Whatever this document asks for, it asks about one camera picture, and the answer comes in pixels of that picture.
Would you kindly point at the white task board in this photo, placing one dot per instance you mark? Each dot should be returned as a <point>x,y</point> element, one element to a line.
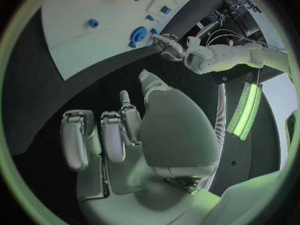
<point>77,46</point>

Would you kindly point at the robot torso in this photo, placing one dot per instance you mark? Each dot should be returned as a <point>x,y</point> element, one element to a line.
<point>239,159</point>

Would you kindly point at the glowing light bar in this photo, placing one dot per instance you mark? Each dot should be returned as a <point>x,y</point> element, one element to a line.
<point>246,112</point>

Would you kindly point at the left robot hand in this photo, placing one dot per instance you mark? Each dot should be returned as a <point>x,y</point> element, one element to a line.
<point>171,46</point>

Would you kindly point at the blue peg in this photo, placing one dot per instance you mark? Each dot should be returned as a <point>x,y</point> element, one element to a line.
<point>93,23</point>

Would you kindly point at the blue block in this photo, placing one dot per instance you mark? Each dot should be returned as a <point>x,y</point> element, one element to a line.
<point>165,9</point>

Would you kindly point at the small blue plug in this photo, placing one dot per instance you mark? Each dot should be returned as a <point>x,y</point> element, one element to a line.
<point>153,31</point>
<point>149,17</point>

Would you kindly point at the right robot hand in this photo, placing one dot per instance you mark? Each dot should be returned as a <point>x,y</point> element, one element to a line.
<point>178,127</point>

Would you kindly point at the blue gear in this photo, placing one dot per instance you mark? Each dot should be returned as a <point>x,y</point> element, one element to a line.
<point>138,35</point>

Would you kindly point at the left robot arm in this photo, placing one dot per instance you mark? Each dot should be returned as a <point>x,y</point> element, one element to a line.
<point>225,55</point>

